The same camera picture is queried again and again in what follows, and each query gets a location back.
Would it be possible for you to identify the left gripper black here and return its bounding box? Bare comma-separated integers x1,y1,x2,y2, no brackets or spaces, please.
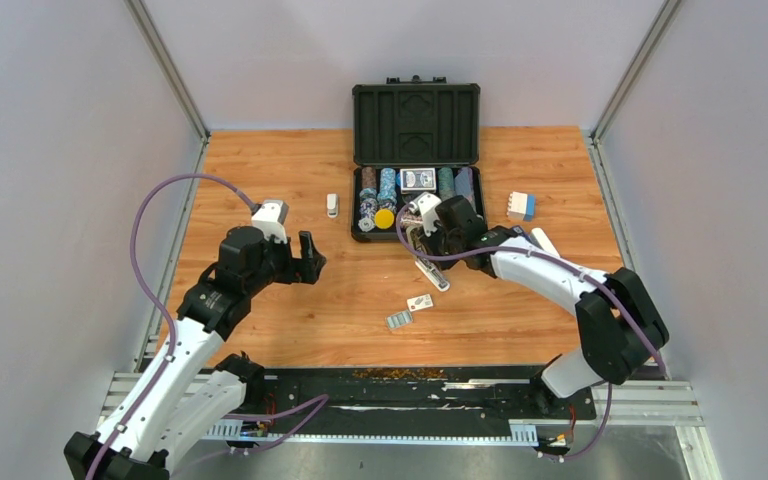
245,230,326,296

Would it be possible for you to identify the grey green white stapler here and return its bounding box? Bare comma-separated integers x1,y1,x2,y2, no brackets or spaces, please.
405,226,451,292

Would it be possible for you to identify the small white stapler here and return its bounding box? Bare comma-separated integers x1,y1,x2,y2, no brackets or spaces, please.
326,193,339,219

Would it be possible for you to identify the grey staple strip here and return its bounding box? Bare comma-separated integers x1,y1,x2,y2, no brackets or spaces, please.
385,310,413,330

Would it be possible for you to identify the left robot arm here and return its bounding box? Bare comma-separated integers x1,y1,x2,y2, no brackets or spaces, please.
64,226,326,479

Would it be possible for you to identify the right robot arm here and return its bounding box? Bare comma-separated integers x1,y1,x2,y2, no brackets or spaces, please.
404,193,669,418

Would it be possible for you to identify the blue playing card deck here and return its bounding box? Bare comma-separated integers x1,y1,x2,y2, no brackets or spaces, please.
399,168,438,192

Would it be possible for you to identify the white blue toy block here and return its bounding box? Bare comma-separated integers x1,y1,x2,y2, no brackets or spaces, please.
507,191,536,222

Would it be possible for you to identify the yellow dealer chip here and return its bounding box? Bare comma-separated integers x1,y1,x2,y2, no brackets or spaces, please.
374,208,395,230

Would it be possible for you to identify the black poker chip case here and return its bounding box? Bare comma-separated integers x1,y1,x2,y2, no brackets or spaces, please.
349,76,486,243

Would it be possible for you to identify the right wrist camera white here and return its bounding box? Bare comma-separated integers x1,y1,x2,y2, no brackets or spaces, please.
408,192,441,237

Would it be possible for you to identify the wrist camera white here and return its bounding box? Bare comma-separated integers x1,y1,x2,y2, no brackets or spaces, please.
251,199,289,244
408,192,441,237

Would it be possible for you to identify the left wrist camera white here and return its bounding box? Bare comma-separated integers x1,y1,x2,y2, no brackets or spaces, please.
251,199,289,244

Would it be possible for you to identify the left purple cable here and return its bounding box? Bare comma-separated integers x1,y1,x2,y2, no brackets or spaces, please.
82,173,331,480

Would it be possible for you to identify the purple cable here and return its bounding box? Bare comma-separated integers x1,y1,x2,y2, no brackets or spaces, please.
82,173,331,480
395,203,670,463

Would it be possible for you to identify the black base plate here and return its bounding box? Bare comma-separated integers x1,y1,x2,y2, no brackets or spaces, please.
237,365,597,437

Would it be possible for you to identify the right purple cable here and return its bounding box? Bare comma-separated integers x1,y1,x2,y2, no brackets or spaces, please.
395,203,670,463

